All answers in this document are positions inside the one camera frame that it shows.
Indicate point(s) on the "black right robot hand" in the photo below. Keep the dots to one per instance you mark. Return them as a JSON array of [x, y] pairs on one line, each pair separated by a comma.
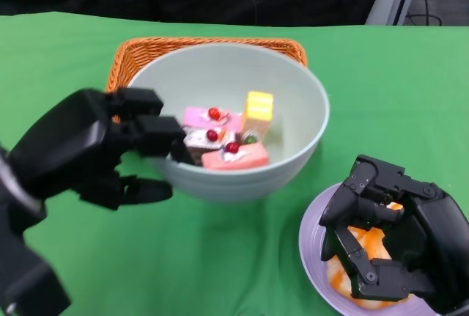
[[432, 242]]

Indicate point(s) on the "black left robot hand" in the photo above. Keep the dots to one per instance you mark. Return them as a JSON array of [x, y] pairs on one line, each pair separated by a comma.
[[66, 140]]

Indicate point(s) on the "orange striped bread roll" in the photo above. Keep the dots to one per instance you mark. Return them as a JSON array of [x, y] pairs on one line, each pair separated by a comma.
[[339, 279], [370, 242]]

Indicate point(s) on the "chocolate cake with cherry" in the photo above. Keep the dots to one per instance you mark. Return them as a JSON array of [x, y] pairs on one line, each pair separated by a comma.
[[198, 143]]

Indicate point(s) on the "magenta cake with cherry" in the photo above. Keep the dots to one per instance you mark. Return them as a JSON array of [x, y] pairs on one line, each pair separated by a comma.
[[198, 116]]

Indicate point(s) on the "grey-green bowl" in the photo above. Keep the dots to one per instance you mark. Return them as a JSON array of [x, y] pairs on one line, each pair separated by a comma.
[[227, 74]]

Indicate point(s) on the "light pink layered cake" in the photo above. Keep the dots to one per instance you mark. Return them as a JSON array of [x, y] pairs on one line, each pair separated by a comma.
[[249, 158]]

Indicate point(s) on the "yellow layered cake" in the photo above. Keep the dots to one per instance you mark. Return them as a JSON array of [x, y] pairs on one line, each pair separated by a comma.
[[258, 110]]

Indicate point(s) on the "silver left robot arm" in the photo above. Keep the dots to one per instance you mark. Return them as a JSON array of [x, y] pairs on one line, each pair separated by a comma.
[[14, 202]]

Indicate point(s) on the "orange wicker basket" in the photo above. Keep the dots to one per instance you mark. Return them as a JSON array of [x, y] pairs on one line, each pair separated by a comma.
[[154, 50]]

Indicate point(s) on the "green tablecloth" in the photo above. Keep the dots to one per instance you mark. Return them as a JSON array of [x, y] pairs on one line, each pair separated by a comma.
[[384, 92]]

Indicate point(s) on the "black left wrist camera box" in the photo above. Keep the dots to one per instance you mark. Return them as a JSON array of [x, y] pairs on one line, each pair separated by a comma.
[[29, 286]]

